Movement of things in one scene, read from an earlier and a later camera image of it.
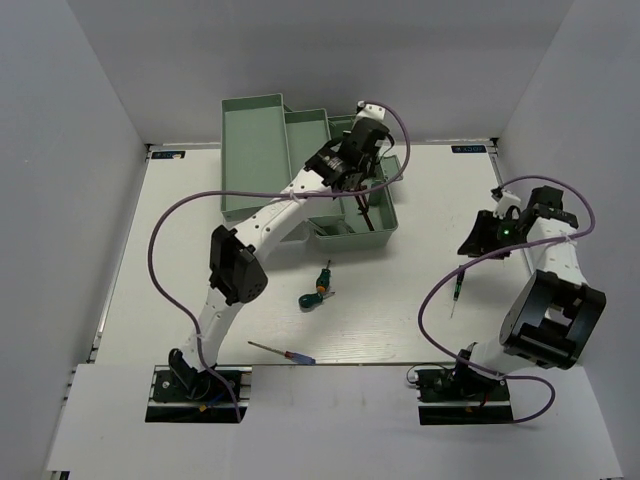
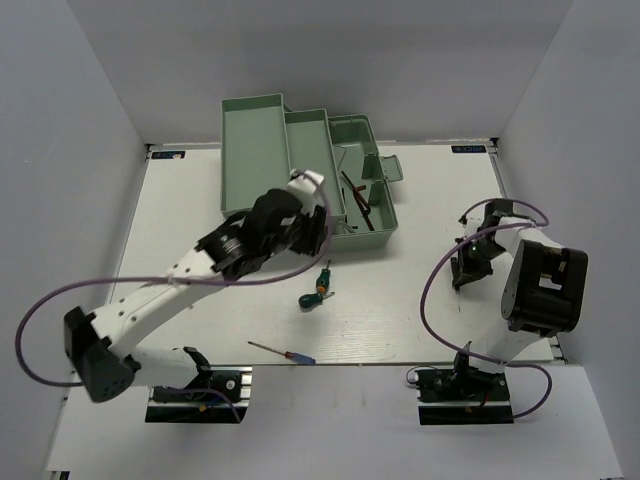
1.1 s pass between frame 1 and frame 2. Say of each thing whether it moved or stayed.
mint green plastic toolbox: stayed
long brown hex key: stayed
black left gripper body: moved
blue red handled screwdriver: stayed
